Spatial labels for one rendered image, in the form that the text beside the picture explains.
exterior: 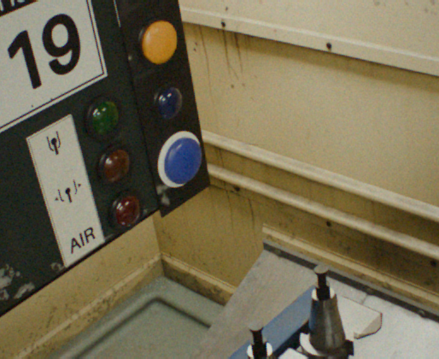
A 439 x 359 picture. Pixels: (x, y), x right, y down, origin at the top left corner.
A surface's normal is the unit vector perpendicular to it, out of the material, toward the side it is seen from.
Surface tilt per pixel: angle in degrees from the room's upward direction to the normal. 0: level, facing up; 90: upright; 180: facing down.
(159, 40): 87
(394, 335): 24
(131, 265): 90
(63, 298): 90
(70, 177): 90
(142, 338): 0
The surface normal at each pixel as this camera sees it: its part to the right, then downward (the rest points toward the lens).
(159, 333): -0.15, -0.84
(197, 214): -0.68, 0.47
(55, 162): 0.72, 0.27
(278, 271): -0.40, -0.59
